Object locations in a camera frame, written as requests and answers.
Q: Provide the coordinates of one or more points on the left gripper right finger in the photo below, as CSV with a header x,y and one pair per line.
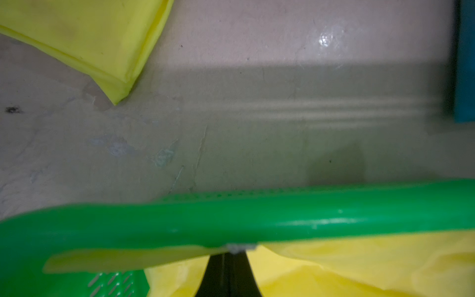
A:
x,y
241,279

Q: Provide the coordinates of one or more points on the small yellow folded raincoat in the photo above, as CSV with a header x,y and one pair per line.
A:
x,y
108,40

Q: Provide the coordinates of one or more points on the blue raincoat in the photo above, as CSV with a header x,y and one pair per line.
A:
x,y
464,109

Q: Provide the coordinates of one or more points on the green plastic basket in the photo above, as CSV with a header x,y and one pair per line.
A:
x,y
239,221

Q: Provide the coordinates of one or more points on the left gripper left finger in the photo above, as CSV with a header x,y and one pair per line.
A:
x,y
215,281

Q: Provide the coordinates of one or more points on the large yellow raincoat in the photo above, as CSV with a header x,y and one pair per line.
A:
x,y
440,264

